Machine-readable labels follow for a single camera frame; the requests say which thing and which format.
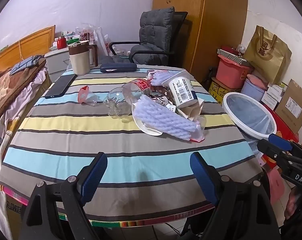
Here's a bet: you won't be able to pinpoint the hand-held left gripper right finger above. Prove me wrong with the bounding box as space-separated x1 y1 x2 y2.
190 152 282 240

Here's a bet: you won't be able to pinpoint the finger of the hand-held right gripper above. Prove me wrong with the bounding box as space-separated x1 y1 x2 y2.
257 139 292 166
268 134 302 159

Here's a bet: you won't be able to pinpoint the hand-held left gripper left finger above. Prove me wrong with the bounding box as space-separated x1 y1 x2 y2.
18 152 108 240

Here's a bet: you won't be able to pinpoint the white trash bin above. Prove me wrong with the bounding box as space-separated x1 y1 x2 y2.
222 92 278 141

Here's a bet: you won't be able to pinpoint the white paper bowl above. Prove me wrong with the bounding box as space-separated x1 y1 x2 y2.
131 102 166 137

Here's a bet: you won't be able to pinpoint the clear plastic cup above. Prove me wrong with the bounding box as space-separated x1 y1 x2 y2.
77 86 102 107

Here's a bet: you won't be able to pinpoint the clear bottle with red label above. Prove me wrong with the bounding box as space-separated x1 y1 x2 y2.
103 78 156 118

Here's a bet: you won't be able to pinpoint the brown snack wrapper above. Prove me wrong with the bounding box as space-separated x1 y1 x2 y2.
148 85 177 111

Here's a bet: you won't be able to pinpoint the white paper cup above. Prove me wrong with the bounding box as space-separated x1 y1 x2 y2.
162 70 199 109

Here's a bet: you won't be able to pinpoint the person's right hand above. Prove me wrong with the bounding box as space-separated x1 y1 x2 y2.
285 189 302 220

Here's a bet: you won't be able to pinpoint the red gift box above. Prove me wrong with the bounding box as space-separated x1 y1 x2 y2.
262 102 300 173

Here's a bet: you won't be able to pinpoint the brown cardboard box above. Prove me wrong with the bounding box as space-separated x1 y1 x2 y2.
275 79 302 134

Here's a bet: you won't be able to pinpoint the stack of white boxes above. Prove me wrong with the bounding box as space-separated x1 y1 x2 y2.
261 82 288 109

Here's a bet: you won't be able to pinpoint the clear plastic wrapper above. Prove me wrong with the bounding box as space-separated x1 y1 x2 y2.
190 116 207 143

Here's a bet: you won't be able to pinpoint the striped tablecloth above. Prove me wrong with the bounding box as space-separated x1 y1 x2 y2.
0 64 265 227

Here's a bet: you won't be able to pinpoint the purple bucket with pink lid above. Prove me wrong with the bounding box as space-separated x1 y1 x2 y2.
241 74 269 102

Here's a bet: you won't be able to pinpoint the beige paper carton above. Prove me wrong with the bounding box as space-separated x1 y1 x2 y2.
177 97 206 121

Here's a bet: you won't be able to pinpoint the yellow patterned box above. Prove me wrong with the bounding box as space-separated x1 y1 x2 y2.
208 77 242 104

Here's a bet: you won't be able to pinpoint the large purple foam net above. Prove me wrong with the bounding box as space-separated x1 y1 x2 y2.
134 97 199 142

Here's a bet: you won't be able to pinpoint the pink plastic bin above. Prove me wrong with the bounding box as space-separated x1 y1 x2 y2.
215 55 254 89

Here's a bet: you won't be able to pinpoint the gold paper bag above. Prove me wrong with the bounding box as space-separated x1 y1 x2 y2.
242 25 293 85

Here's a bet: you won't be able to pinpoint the black smartphone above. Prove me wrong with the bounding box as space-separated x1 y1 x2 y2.
45 74 78 99

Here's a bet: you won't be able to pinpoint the striped flat box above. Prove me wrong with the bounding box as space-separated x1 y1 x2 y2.
217 46 248 64

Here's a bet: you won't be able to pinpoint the bed with blankets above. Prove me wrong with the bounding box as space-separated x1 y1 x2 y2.
0 70 52 230

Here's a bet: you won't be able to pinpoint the small purple foam net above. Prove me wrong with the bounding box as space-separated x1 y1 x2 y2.
151 70 178 87

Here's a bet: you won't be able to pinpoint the dark blue glasses case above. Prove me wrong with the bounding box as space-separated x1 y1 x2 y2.
100 63 137 74

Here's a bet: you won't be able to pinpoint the beige mug with brown lid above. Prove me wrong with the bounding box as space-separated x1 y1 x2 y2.
68 41 99 76

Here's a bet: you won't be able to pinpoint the white nightstand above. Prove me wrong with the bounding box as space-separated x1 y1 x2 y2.
44 48 74 81

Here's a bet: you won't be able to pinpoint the brown printed blanket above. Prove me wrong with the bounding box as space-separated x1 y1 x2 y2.
0 60 47 130

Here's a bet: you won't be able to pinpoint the wooden wardrobe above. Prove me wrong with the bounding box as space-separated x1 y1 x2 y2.
152 0 249 83

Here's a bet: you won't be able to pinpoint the blue plaid cloth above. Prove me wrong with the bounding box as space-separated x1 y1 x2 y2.
9 56 42 75

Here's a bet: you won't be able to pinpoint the clear plastic bags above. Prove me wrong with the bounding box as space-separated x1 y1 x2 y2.
76 22 109 56

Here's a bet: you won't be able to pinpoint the wooden headboard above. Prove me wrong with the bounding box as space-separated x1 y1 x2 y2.
0 25 56 76

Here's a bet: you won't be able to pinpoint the grey cushioned office chair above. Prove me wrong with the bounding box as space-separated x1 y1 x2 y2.
108 6 189 67

